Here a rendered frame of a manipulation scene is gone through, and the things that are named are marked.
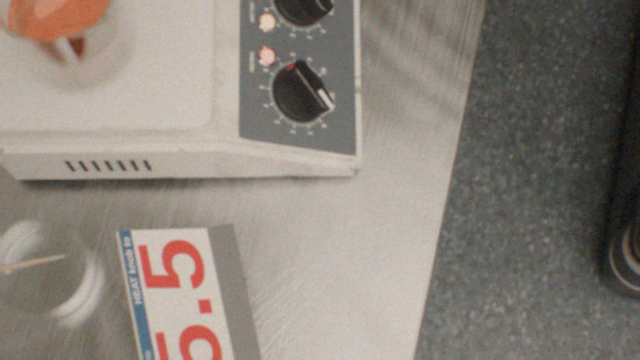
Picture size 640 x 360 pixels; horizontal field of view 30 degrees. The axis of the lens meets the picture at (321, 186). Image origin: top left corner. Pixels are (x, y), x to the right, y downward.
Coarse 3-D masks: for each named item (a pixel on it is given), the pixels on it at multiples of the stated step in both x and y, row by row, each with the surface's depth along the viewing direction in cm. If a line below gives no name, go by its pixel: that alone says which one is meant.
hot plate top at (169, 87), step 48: (144, 0) 63; (192, 0) 63; (0, 48) 63; (144, 48) 63; (192, 48) 63; (0, 96) 62; (48, 96) 62; (96, 96) 62; (144, 96) 62; (192, 96) 62
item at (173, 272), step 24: (144, 240) 66; (168, 240) 67; (192, 240) 68; (144, 264) 65; (168, 264) 66; (192, 264) 67; (144, 288) 65; (168, 288) 66; (192, 288) 67; (168, 312) 65; (192, 312) 66; (168, 336) 65; (192, 336) 66; (216, 336) 67
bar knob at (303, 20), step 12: (276, 0) 66; (288, 0) 67; (300, 0) 67; (312, 0) 66; (324, 0) 66; (288, 12) 66; (300, 12) 67; (312, 12) 67; (324, 12) 66; (300, 24) 67; (312, 24) 68
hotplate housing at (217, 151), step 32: (224, 0) 65; (224, 32) 65; (224, 64) 64; (224, 96) 64; (224, 128) 64; (0, 160) 65; (32, 160) 65; (64, 160) 65; (96, 160) 65; (128, 160) 65; (160, 160) 65; (192, 160) 65; (224, 160) 65; (256, 160) 65; (288, 160) 65; (320, 160) 66; (352, 160) 67
